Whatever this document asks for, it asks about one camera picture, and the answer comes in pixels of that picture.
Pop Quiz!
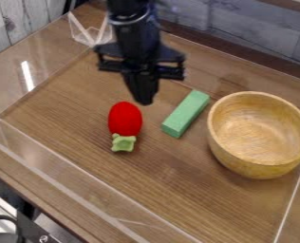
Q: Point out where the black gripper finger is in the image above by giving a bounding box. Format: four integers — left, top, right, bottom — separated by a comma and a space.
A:
124, 72, 146, 105
146, 72, 161, 104

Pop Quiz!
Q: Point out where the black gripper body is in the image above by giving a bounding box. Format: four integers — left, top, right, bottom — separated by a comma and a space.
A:
94, 15, 186, 81

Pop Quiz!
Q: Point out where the red felt strawberry toy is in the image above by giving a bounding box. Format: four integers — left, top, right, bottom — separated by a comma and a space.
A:
109, 102, 142, 152

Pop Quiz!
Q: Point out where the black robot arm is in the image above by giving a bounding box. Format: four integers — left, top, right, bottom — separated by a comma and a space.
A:
94, 0, 186, 105

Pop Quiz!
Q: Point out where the green rectangular block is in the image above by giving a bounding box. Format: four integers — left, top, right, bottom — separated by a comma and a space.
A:
162, 90, 210, 138

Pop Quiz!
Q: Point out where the light wooden bowl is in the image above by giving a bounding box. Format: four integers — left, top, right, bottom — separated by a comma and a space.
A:
208, 91, 300, 179

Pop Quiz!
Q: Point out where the black equipment bottom left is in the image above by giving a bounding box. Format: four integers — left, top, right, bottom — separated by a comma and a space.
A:
0, 212, 62, 243

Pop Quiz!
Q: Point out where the clear acrylic tray enclosure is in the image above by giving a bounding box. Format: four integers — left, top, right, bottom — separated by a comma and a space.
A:
0, 7, 300, 243

